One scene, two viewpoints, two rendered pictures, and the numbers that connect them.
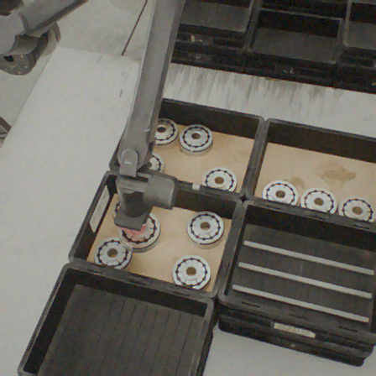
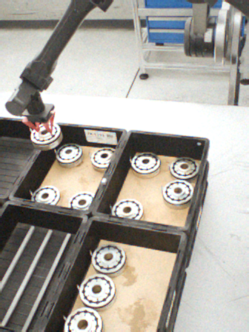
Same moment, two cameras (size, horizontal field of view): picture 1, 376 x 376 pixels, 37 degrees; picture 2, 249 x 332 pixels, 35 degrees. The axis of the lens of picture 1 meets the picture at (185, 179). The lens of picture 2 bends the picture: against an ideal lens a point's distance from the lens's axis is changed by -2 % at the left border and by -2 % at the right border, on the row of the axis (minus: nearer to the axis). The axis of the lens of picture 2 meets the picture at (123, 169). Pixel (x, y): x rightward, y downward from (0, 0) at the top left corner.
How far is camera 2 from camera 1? 1.42 m
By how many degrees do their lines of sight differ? 57
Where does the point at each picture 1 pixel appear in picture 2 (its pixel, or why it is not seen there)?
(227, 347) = not seen: hidden behind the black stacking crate
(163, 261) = (64, 184)
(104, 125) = (220, 153)
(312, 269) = (37, 285)
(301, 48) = not seen: outside the picture
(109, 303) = not seen: hidden behind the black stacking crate
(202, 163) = (155, 203)
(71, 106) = (238, 130)
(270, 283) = (32, 253)
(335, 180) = (132, 315)
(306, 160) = (158, 289)
